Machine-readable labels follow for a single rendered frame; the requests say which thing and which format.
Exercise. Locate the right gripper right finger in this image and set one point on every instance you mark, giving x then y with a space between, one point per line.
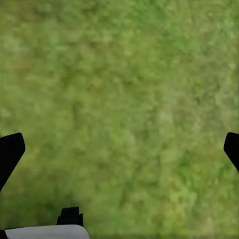
231 148

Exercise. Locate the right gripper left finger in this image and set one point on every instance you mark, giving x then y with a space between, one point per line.
12 148

